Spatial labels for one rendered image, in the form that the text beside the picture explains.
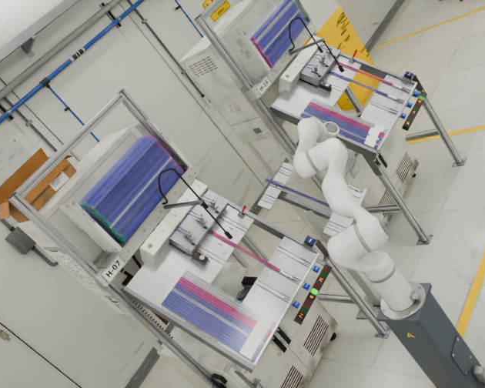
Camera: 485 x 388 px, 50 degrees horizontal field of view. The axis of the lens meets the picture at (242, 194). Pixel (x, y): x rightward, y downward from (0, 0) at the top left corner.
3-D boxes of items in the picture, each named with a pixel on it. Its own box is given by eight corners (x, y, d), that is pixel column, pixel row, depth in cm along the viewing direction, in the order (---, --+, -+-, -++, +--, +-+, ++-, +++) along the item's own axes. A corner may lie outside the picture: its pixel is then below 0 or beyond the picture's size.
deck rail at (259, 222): (319, 256, 273) (321, 251, 267) (316, 259, 272) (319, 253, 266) (203, 192, 288) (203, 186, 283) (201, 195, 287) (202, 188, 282)
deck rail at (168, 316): (253, 369, 238) (255, 366, 233) (251, 373, 237) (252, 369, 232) (127, 290, 254) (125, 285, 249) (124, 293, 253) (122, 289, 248)
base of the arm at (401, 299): (431, 282, 209) (410, 251, 202) (417, 321, 199) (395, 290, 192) (389, 282, 223) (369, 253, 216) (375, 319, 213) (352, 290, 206)
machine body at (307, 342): (343, 329, 320) (288, 262, 296) (290, 436, 285) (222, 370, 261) (271, 319, 370) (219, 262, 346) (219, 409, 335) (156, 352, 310)
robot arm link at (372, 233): (358, 262, 200) (396, 243, 195) (347, 256, 191) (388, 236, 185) (311, 158, 224) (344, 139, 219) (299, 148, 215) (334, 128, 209)
